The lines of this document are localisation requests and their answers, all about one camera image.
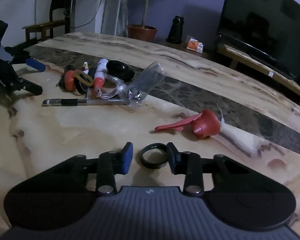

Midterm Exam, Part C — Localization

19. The translucent white curtain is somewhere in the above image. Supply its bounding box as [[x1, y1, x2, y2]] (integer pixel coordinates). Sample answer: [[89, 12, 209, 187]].
[[100, 0, 129, 37]]

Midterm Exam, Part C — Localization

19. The black standing fan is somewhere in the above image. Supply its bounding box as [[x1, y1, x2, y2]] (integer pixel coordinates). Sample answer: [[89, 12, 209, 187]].
[[64, 0, 97, 34]]

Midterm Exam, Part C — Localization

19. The clear plastic wrapper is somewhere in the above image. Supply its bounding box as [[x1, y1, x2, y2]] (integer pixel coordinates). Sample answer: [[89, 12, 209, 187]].
[[126, 61, 166, 108]]

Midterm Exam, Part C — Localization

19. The black glossy mouse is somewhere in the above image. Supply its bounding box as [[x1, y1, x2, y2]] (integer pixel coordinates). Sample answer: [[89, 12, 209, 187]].
[[106, 60, 136, 82]]

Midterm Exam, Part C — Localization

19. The thin white strip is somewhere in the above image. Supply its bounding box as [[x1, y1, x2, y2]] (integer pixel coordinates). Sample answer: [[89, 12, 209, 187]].
[[216, 104, 227, 128]]

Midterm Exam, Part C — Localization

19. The black tape roll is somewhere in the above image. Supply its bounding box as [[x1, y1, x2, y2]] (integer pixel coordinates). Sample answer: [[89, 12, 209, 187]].
[[74, 80, 92, 96]]

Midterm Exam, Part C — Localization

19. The red plastic funnel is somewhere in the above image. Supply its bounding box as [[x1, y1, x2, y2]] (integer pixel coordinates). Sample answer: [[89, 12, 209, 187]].
[[154, 109, 220, 140]]

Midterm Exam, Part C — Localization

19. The potted tree terracotta pot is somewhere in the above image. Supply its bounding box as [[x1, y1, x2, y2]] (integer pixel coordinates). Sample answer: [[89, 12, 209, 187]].
[[127, 0, 174, 42]]

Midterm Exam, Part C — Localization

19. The black cable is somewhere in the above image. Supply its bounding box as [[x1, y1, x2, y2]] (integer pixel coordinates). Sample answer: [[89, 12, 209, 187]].
[[74, 0, 102, 29]]

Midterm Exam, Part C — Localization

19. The orange tissue pack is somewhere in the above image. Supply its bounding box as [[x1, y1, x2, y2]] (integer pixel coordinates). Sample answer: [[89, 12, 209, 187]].
[[186, 38, 204, 53]]

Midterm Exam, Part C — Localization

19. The wooden television stand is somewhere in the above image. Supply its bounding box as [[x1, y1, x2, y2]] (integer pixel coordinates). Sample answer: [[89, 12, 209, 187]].
[[216, 42, 300, 103]]

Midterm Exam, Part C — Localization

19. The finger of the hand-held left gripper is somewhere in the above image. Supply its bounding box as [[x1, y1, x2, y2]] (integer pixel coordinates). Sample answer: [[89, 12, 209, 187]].
[[17, 77, 43, 96], [4, 46, 46, 72]]

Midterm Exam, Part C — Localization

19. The black speaker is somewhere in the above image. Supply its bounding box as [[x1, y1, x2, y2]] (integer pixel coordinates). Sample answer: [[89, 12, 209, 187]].
[[167, 16, 185, 44]]

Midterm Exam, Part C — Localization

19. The white glue bottle red tip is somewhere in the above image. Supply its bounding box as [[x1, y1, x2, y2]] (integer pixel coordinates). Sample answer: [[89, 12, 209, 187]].
[[93, 58, 109, 88]]

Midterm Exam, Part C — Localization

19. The black red power bank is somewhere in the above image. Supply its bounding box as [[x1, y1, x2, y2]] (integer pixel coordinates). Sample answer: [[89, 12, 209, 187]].
[[58, 64, 78, 92]]

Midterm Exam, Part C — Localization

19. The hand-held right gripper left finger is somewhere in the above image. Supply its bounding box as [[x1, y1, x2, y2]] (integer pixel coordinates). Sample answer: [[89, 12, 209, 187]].
[[44, 142, 134, 196]]

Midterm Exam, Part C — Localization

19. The yellow rubber band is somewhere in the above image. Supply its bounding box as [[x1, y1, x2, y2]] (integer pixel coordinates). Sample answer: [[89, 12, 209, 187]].
[[74, 69, 94, 86]]

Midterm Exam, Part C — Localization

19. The black flat television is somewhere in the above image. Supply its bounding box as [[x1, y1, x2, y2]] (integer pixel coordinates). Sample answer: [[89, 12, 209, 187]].
[[216, 0, 300, 88]]

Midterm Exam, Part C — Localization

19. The dark wooden chair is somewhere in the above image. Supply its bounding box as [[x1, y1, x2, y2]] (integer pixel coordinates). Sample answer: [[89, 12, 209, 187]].
[[22, 0, 77, 43]]

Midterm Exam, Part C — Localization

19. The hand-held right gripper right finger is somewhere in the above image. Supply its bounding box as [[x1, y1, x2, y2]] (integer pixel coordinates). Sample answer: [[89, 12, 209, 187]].
[[166, 142, 259, 197]]

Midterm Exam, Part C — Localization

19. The black ring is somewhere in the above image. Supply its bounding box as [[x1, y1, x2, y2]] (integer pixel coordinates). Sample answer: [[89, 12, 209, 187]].
[[141, 144, 169, 170]]

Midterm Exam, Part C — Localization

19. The black clear pen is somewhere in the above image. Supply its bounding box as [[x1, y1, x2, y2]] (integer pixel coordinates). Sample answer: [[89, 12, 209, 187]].
[[42, 98, 130, 107]]

